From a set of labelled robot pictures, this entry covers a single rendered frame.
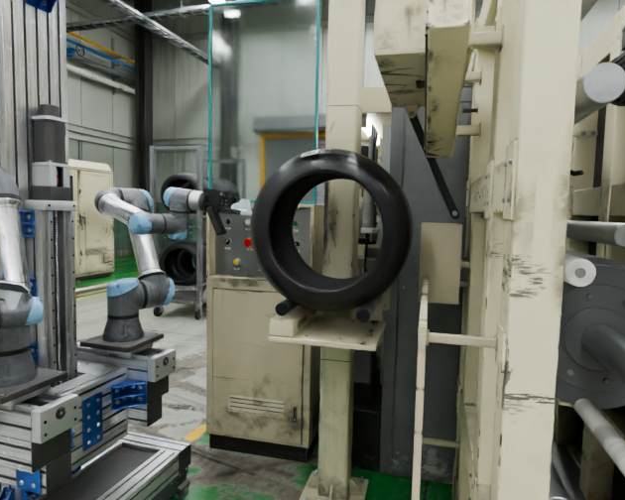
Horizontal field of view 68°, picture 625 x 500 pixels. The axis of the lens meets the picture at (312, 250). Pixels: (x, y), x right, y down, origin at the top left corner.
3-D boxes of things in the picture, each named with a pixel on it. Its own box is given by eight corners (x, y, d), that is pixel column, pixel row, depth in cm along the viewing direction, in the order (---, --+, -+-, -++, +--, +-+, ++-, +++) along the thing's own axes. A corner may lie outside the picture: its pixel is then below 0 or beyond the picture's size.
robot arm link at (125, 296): (101, 312, 184) (100, 278, 183) (134, 308, 194) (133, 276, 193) (115, 317, 176) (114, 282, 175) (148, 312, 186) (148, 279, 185)
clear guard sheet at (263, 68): (209, 201, 233) (210, 5, 226) (315, 203, 220) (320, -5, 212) (207, 201, 232) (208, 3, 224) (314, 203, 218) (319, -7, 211)
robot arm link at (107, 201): (83, 184, 193) (140, 210, 161) (109, 185, 201) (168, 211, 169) (81, 210, 195) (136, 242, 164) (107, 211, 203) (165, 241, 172)
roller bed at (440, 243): (419, 293, 195) (422, 222, 193) (455, 296, 191) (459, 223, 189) (418, 302, 176) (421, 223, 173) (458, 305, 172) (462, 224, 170)
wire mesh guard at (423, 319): (416, 442, 190) (423, 273, 184) (421, 443, 189) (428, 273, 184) (405, 636, 103) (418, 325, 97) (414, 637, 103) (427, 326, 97)
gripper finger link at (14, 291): (35, 312, 104) (-2, 307, 105) (39, 285, 104) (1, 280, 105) (25, 313, 101) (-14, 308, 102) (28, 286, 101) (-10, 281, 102)
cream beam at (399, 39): (390, 108, 179) (391, 68, 177) (458, 106, 172) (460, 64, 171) (370, 56, 120) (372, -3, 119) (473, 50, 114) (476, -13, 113)
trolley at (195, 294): (204, 297, 653) (204, 159, 637) (246, 300, 638) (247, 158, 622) (149, 317, 524) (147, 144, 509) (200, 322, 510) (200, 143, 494)
